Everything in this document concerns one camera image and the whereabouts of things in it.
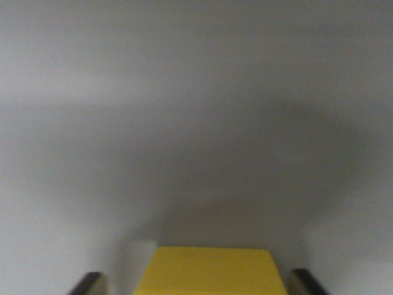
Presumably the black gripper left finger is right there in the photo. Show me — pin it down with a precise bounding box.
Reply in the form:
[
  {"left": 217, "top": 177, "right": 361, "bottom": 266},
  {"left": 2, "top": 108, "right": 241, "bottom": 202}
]
[{"left": 68, "top": 272, "right": 107, "bottom": 295}]

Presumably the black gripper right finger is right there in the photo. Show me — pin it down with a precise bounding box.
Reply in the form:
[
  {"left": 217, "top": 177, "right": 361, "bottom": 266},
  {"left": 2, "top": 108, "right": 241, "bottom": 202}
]
[{"left": 288, "top": 269, "right": 329, "bottom": 295}]

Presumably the yellow wooden cube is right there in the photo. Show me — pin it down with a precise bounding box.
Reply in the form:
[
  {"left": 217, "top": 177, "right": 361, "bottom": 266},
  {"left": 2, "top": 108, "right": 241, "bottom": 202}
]
[{"left": 133, "top": 246, "right": 289, "bottom": 295}]

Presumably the white plastic bin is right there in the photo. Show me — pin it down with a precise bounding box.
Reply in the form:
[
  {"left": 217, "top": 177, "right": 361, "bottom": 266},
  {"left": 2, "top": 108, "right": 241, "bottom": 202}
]
[{"left": 0, "top": 0, "right": 393, "bottom": 295}]

